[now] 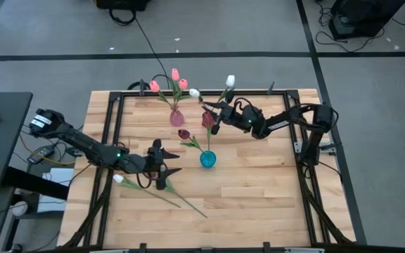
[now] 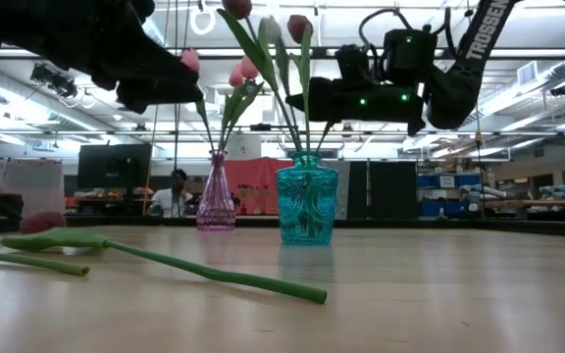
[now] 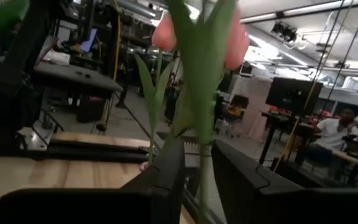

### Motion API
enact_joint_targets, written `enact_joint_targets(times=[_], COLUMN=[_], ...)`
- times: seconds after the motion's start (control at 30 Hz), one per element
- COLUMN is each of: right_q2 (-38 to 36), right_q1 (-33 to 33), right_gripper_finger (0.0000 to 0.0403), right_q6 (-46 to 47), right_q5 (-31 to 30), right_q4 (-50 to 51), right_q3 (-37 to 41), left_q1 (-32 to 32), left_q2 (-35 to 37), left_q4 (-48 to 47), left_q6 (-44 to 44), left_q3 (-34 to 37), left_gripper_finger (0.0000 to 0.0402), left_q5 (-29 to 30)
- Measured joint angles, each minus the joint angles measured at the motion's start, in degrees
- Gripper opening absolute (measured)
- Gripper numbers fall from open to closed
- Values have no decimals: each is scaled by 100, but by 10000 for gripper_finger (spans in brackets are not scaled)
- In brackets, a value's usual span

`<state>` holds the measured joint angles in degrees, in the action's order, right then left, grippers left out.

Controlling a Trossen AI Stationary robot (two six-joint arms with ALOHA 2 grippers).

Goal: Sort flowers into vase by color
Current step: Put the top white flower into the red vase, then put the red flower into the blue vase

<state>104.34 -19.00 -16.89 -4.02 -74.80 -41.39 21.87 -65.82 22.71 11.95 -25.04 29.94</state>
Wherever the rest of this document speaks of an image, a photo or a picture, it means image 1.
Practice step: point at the black desk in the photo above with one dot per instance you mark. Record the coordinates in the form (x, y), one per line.
(2, 140)

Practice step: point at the black power adapter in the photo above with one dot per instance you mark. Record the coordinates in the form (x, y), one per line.
(42, 152)

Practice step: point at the red glass vase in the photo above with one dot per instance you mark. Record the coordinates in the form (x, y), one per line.
(207, 114)

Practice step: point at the white round object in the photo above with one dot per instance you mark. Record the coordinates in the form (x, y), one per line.
(19, 208)

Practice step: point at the pink artificial tulip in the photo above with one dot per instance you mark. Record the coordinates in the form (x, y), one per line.
(154, 86)
(175, 74)
(183, 84)

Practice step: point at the black equipment box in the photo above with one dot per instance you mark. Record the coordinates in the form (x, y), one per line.
(121, 3)

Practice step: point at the pink glass vase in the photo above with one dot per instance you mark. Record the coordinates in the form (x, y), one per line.
(176, 119)

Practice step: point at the white artificial tulip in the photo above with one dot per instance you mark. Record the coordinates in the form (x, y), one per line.
(230, 81)
(194, 93)
(118, 178)

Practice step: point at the teal glass vase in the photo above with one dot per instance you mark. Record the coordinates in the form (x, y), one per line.
(207, 161)

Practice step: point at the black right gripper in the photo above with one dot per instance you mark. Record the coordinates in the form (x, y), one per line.
(230, 114)

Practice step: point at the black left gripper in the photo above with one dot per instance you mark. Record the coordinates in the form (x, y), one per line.
(146, 163)

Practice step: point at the black computer case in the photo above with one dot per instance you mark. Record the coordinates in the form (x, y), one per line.
(360, 17)

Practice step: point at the white box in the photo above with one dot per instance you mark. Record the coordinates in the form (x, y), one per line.
(60, 175)

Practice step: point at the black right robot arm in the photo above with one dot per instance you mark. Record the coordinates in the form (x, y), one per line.
(287, 123)

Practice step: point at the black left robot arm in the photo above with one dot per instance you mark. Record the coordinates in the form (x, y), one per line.
(83, 144)

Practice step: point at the black aluminium table frame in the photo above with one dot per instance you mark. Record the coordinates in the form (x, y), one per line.
(202, 93)

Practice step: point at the black desk support bar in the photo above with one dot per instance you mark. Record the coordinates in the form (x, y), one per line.
(37, 182)

